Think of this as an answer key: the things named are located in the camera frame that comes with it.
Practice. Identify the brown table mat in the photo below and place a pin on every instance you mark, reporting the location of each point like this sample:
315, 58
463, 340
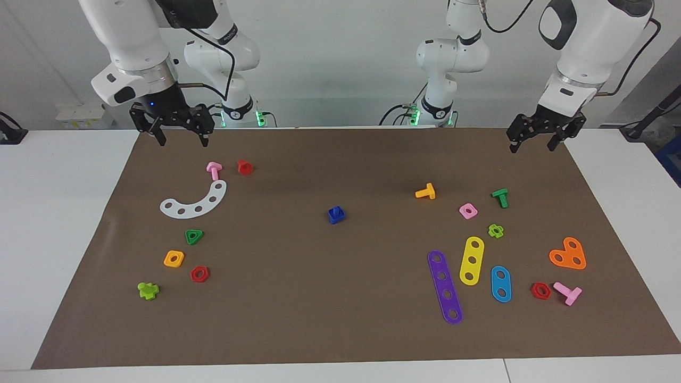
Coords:
319, 292

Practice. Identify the blue two-hole plate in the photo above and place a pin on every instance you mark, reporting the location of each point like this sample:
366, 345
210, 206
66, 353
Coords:
501, 284

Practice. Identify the green triangle toy nut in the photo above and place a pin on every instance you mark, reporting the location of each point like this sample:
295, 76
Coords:
199, 234

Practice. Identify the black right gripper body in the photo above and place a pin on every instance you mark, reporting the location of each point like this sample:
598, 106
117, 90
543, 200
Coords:
165, 106

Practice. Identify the orange heart hole plate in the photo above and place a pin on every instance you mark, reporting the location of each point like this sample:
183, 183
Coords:
568, 255

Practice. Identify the blue square toy nut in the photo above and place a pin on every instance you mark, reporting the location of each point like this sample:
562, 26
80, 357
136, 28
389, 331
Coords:
341, 218

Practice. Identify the black table clamp device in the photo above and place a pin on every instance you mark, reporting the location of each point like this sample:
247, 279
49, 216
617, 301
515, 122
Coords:
10, 135

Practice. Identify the orange toy screw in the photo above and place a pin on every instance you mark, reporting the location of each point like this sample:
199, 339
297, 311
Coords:
427, 192

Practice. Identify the pink toy screw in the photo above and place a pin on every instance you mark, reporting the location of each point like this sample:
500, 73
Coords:
214, 171
572, 294

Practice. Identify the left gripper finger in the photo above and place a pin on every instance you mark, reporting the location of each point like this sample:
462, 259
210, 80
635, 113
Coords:
513, 144
555, 142

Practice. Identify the green toy screw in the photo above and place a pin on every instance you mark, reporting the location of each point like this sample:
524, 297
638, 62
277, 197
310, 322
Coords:
501, 198

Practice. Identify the pink square toy nut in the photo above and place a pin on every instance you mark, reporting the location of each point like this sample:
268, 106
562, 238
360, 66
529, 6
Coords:
473, 209

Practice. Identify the orange square toy nut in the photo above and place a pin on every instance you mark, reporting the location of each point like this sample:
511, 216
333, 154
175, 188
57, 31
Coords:
168, 260

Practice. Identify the purple four-hole plate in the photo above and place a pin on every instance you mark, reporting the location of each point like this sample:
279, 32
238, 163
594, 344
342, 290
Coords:
444, 285

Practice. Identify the yellow three-hole plate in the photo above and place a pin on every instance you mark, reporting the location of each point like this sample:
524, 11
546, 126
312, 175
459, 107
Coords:
472, 252

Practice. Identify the lime cross toy screw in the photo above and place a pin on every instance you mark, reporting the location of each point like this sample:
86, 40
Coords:
148, 291

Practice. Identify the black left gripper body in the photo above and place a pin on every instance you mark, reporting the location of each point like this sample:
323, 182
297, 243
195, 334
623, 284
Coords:
550, 121

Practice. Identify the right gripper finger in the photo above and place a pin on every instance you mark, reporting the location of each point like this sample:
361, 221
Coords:
204, 137
159, 133

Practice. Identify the white curved hole plate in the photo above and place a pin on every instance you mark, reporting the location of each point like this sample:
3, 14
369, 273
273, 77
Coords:
205, 205

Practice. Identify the lime cross toy nut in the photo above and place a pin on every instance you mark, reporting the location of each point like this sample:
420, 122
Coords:
500, 231

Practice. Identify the blue crate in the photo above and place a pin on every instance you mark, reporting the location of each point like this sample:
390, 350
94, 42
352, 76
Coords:
671, 159

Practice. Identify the red hexagon toy nut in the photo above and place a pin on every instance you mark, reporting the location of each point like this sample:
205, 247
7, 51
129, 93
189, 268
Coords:
206, 274
547, 291

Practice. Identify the red toy screw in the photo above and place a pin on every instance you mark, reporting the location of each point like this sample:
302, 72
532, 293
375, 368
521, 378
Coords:
245, 168

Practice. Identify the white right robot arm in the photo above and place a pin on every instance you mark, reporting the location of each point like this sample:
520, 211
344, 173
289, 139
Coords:
133, 32

